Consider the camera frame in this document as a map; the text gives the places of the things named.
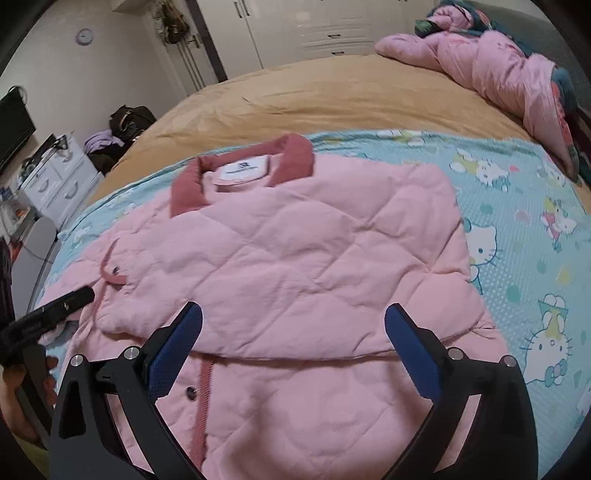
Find dark brown clothes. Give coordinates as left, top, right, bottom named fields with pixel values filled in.
left=88, top=143, right=127, bottom=174

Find hanging door decoration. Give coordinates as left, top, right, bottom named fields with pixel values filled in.
left=157, top=0, right=190, bottom=44

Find white wardrobe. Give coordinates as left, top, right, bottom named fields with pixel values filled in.
left=196, top=0, right=444, bottom=79

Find black television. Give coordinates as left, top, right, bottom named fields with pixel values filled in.
left=0, top=88, right=37, bottom=174

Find blue cartoon cat blanket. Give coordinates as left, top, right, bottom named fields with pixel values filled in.
left=28, top=129, right=585, bottom=472

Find person's left hand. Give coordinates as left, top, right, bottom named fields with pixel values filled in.
left=0, top=353, right=60, bottom=446

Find pink quilted jacket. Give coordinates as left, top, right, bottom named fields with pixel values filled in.
left=37, top=133, right=513, bottom=480

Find white drawer cabinet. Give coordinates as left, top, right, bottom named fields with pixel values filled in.
left=18, top=134, right=105, bottom=229

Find purple cloth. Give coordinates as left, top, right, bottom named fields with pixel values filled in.
left=84, top=130, right=122, bottom=153

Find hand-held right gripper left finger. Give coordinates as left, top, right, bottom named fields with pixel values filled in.
left=48, top=301, right=204, bottom=480

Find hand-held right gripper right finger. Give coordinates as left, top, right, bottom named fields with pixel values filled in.
left=385, top=302, right=541, bottom=480

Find pink puffy jacket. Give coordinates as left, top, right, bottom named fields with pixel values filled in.
left=375, top=4, right=580, bottom=174

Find tan bed sheet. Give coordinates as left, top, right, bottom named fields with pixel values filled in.
left=95, top=55, right=532, bottom=185

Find black bag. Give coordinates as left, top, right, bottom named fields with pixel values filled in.
left=108, top=105, right=158, bottom=139

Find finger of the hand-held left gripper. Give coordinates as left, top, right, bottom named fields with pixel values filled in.
left=25, top=286, right=96, bottom=325

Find cluttered desk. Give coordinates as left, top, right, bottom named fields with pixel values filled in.
left=0, top=185, right=38, bottom=241

